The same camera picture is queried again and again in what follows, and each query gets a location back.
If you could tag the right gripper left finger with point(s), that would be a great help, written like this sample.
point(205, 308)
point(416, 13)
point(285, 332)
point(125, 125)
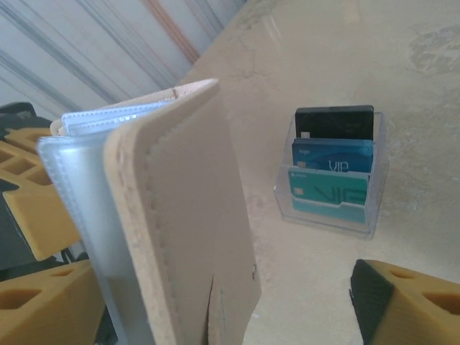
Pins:
point(54, 323)

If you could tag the blue VIP card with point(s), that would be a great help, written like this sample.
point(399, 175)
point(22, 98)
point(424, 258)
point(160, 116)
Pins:
point(334, 154)

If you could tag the black VIP card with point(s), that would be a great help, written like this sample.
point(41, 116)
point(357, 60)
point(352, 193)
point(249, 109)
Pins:
point(334, 124)

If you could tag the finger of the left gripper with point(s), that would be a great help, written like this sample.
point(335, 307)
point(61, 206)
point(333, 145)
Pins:
point(39, 215)

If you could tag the clear acrylic card holder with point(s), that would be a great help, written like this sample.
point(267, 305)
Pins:
point(377, 201)

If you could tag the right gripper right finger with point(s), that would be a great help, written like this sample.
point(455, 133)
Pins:
point(395, 323)

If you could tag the beige leather wallet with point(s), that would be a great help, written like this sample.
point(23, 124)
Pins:
point(197, 197)

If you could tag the teal VIP card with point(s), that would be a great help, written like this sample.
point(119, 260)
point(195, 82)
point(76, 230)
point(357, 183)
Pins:
point(323, 194)

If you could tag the corrugated translucent enclosure panel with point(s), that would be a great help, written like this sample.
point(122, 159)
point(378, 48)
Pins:
point(90, 43)

